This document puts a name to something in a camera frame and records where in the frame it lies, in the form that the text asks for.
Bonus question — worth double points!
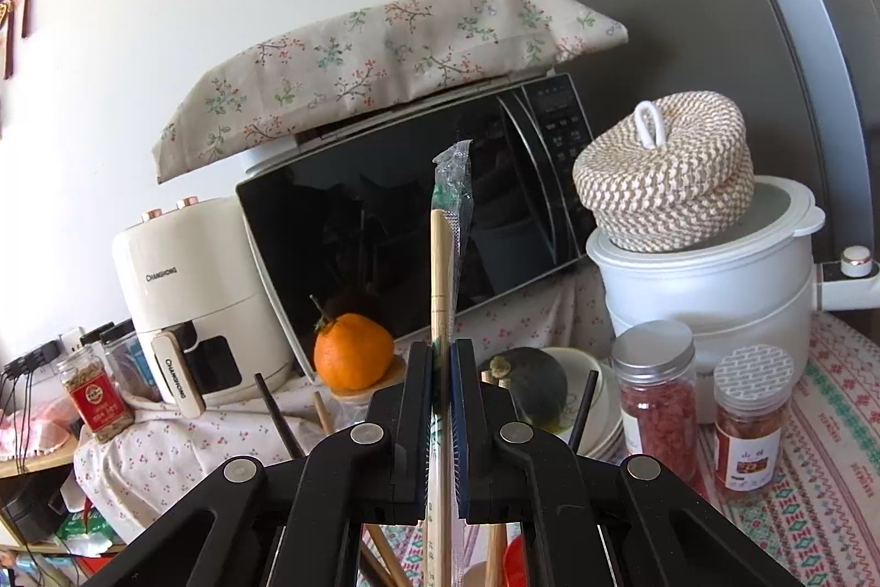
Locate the plastic wooden chopsticks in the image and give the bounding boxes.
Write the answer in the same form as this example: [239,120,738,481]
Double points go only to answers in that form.
[422,139,475,587]

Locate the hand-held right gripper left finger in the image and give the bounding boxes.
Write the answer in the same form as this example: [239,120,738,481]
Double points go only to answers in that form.
[82,339,436,587]

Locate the dark green squash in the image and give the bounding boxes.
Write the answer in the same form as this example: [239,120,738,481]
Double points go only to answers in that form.
[488,348,571,430]

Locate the wooden shelf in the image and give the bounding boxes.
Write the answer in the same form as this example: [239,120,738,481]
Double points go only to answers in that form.
[0,442,125,561]

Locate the grey refrigerator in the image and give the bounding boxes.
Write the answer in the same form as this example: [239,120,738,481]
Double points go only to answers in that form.
[457,0,880,354]

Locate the large orange with stem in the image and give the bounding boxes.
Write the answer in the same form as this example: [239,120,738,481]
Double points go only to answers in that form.
[312,294,396,392]

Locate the white small print cloth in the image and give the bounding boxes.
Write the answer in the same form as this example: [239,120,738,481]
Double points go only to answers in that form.
[72,271,620,543]

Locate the red spoon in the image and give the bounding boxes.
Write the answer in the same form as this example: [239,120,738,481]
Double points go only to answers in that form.
[504,535,529,587]

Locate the white bowl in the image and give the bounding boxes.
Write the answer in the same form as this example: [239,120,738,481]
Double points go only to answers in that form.
[543,346,626,460]

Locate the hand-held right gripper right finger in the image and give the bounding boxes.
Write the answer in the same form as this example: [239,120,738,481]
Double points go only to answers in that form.
[447,339,805,587]

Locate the white label dried fruit jar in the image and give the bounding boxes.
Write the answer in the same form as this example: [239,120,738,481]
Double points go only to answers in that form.
[713,345,795,495]

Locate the floral cloth cover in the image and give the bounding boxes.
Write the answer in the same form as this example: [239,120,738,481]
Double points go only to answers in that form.
[151,0,630,185]

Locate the jar of red goji berries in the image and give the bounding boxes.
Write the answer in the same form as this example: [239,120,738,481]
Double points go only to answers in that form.
[610,320,706,492]

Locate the cream air fryer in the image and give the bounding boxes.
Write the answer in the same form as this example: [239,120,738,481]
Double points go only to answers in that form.
[112,195,296,419]

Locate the white electric pot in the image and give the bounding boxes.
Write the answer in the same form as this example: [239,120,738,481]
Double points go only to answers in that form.
[586,174,880,423]

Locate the black lid plastic jar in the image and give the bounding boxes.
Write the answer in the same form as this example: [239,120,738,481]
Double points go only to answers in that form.
[78,322,114,354]
[100,317,161,404]

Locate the woven rope basket with lid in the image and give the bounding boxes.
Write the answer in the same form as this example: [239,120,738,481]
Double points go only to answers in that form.
[573,90,756,254]

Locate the black box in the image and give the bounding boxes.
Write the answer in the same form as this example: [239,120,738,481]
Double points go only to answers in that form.
[0,494,70,543]

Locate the pink white cloth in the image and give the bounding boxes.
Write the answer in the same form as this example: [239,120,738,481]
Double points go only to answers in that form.
[0,398,76,460]

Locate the black microwave oven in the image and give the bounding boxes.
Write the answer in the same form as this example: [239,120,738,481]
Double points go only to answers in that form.
[235,73,598,385]

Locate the black power plugs with cables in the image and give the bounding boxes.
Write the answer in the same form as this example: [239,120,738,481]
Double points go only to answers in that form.
[0,338,62,471]

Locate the red label spice jar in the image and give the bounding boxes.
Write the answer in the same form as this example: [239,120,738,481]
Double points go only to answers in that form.
[56,346,135,445]

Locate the patterned red green tablecloth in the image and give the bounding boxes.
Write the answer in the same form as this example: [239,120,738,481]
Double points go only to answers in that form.
[371,312,880,587]

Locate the green red package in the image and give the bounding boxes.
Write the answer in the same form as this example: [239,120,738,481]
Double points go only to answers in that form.
[55,504,125,555]

